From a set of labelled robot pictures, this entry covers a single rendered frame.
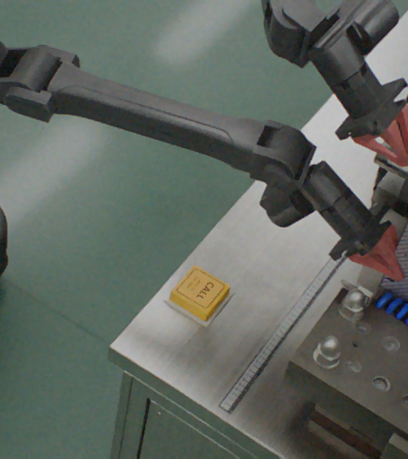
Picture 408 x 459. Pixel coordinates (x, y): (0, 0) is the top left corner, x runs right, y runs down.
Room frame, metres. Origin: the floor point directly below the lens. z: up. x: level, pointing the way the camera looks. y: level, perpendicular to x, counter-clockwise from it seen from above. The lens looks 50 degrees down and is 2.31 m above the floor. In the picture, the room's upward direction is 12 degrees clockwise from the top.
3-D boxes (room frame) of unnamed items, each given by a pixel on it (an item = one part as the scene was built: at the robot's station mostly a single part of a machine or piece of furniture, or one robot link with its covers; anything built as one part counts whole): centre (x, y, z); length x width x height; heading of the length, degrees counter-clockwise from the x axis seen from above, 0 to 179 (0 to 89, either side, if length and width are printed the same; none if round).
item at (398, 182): (1.15, -0.27, 1.05); 0.06 x 0.05 x 0.31; 66
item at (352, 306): (0.99, -0.23, 1.05); 0.04 x 0.04 x 0.04
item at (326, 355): (0.90, -0.20, 1.05); 0.04 x 0.04 x 0.04
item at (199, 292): (1.05, -0.01, 0.91); 0.07 x 0.07 x 0.02; 66
